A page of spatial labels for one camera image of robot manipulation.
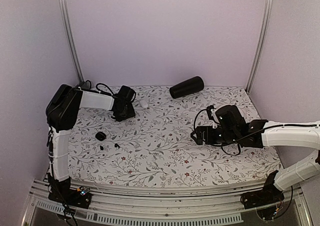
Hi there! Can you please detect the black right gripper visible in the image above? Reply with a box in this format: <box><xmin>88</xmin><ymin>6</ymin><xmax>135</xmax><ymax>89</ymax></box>
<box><xmin>191</xmin><ymin>126</ymin><xmax>239</xmax><ymax>145</ymax></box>

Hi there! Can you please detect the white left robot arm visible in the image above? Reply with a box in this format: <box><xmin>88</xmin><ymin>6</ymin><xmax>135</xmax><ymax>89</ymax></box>
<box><xmin>45</xmin><ymin>84</ymin><xmax>136</xmax><ymax>183</ymax></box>

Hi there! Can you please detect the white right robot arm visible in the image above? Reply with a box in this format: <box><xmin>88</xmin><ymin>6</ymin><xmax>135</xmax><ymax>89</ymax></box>
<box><xmin>190</xmin><ymin>105</ymin><xmax>320</xmax><ymax>204</ymax></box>

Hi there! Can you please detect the small white oval case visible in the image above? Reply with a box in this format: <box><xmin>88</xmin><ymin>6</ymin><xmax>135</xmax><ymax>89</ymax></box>
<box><xmin>139</xmin><ymin>100</ymin><xmax>148</xmax><ymax>109</ymax></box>

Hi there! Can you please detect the black round earbud case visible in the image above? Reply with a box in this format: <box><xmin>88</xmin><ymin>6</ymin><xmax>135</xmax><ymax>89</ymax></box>
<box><xmin>95</xmin><ymin>132</ymin><xmax>106</xmax><ymax>141</ymax></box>

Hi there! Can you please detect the black cylindrical speaker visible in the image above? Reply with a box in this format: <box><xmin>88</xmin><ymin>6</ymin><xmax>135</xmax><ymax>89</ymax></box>
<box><xmin>169</xmin><ymin>76</ymin><xmax>205</xmax><ymax>99</ymax></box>

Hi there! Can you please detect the grey mug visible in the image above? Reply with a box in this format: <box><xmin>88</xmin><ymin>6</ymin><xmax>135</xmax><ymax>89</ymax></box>
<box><xmin>75</xmin><ymin>80</ymin><xmax>92</xmax><ymax>90</ymax></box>

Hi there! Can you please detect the floral patterned table mat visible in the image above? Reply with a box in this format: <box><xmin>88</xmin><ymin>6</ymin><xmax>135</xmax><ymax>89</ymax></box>
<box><xmin>68</xmin><ymin>86</ymin><xmax>282</xmax><ymax>188</ymax></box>

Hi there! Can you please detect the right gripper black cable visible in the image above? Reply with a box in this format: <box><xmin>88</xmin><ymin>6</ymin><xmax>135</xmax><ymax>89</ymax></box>
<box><xmin>193</xmin><ymin>108</ymin><xmax>268</xmax><ymax>157</ymax></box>

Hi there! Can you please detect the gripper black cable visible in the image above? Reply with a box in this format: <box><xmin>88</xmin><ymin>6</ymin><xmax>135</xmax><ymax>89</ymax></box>
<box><xmin>95</xmin><ymin>83</ymin><xmax>118</xmax><ymax>99</ymax></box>
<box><xmin>193</xmin><ymin>108</ymin><xmax>268</xmax><ymax>157</ymax></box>

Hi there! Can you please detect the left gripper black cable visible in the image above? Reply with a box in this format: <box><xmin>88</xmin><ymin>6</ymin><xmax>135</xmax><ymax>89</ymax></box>
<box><xmin>95</xmin><ymin>83</ymin><xmax>118</xmax><ymax>99</ymax></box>

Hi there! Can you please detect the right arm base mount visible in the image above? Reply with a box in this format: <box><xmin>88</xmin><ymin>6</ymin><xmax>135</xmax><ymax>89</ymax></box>
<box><xmin>240</xmin><ymin>170</ymin><xmax>285</xmax><ymax>209</ymax></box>

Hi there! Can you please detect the aluminium front rail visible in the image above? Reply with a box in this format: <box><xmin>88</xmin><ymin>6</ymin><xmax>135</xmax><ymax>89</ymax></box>
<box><xmin>22</xmin><ymin>180</ymin><xmax>313</xmax><ymax>226</ymax></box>

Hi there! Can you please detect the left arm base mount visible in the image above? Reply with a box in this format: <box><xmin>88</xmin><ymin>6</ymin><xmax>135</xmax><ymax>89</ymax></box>
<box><xmin>47</xmin><ymin>174</ymin><xmax>92</xmax><ymax>209</ymax></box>

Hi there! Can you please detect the left aluminium frame post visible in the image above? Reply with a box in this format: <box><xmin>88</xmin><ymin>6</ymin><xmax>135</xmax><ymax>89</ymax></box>
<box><xmin>58</xmin><ymin>0</ymin><xmax>84</xmax><ymax>83</ymax></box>

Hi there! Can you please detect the aluminium frame post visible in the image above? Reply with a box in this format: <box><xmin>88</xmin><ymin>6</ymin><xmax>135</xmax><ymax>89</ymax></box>
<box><xmin>245</xmin><ymin>0</ymin><xmax>273</xmax><ymax>95</ymax></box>
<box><xmin>58</xmin><ymin>0</ymin><xmax>84</xmax><ymax>83</ymax></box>

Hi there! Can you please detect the right aluminium frame post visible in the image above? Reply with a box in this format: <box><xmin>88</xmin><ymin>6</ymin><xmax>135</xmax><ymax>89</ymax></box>
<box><xmin>245</xmin><ymin>0</ymin><xmax>273</xmax><ymax>95</ymax></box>

